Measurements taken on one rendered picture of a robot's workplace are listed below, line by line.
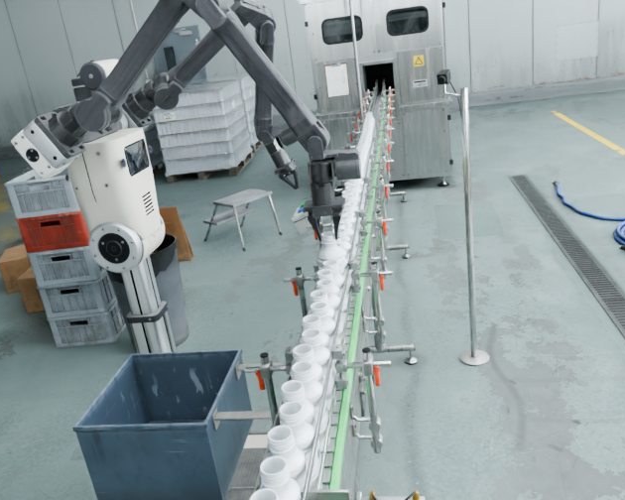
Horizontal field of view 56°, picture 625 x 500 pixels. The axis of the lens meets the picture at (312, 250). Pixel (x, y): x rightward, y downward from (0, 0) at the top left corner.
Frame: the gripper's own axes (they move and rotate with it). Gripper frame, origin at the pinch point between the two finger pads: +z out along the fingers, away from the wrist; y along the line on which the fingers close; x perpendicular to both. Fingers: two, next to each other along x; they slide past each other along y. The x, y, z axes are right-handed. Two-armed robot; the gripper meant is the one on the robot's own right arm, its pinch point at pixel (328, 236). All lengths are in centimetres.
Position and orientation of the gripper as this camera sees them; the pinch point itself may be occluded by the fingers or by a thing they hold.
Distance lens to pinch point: 149.7
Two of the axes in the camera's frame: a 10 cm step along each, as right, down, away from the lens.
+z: 1.2, 9.3, 3.5
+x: 1.3, -3.6, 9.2
